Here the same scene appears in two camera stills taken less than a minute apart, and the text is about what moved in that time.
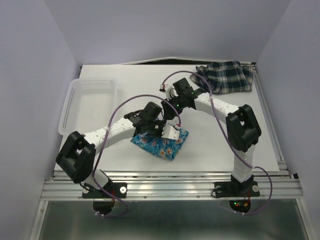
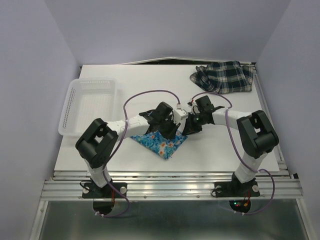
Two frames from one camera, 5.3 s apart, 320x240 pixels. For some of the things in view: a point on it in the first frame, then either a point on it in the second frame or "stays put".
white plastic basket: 89,105 stays put
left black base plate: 119,189 stays put
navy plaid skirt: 225,77 stays put
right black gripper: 169,112 -> 189,128
